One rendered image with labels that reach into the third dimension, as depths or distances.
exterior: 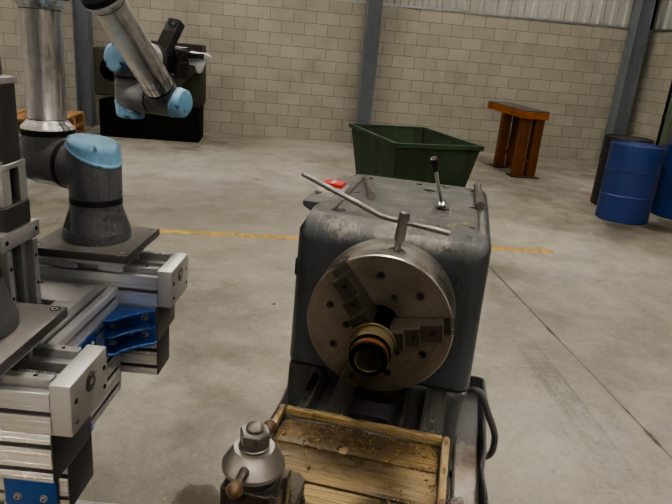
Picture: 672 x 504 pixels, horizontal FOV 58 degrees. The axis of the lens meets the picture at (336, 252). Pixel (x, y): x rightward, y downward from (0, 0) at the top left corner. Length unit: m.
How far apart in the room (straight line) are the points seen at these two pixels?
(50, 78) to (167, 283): 0.52
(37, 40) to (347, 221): 0.78
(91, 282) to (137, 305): 0.12
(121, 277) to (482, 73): 10.70
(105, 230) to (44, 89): 0.33
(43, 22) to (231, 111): 9.85
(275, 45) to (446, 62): 3.08
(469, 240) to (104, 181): 0.83
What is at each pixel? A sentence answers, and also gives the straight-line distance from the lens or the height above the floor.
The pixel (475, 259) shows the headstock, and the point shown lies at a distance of 1.39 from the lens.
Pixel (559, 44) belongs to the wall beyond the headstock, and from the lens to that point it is 12.32.
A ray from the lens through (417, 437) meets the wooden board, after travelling 1.29.
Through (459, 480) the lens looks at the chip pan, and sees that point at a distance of 1.80.
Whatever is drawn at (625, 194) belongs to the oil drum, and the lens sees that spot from 7.64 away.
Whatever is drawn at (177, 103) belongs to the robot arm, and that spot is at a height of 1.46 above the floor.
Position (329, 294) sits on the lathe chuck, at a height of 1.13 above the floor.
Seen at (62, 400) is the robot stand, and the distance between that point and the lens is 1.02.
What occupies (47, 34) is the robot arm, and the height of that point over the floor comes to 1.60.
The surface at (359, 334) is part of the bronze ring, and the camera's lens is 1.18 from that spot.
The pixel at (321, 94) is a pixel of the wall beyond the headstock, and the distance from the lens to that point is 11.27.
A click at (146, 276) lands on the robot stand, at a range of 1.45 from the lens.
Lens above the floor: 1.63
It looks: 19 degrees down
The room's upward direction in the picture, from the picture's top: 5 degrees clockwise
